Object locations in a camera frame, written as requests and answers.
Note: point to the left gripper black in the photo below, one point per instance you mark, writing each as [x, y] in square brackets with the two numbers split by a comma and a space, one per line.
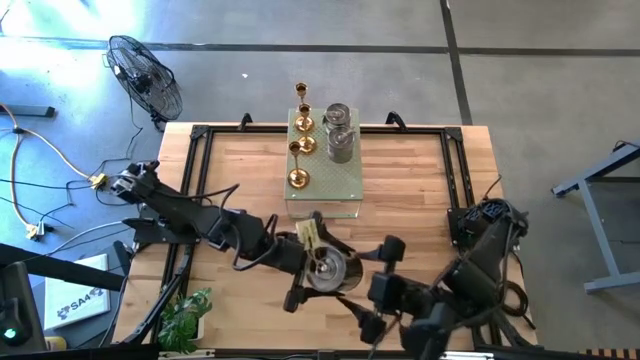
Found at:
[292, 255]

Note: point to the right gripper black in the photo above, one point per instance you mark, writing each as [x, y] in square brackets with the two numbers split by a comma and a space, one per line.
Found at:
[384, 292]

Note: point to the silver tin candle with tag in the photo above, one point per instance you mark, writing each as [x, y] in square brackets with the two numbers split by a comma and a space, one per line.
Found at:
[341, 147]
[337, 114]
[327, 270]

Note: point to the tall gold candlestick holder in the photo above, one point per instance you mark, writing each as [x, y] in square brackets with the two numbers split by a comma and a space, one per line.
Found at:
[304, 123]
[298, 178]
[307, 145]

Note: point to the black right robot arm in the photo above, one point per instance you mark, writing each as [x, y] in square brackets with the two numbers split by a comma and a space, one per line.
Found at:
[480, 270]

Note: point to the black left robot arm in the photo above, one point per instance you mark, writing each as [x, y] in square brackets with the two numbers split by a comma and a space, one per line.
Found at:
[200, 220]

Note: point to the pale green perforated metal shelf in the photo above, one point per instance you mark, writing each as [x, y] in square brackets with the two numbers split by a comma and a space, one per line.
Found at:
[330, 185]

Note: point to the green plant in white pot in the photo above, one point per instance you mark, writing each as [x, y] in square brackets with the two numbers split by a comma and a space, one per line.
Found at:
[182, 320]

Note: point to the white printed box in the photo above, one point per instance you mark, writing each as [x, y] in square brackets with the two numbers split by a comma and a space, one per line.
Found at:
[75, 295]

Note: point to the black floor fan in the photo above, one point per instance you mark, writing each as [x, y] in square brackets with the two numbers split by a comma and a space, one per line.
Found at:
[145, 80]

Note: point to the black device with indicator light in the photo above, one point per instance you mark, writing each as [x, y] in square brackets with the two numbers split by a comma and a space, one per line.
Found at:
[20, 310]

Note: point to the black desk foot bar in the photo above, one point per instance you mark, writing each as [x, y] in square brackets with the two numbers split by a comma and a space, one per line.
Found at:
[27, 111]

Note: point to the grey-blue metal desk frame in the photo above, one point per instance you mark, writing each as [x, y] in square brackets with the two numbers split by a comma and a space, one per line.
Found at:
[595, 220]

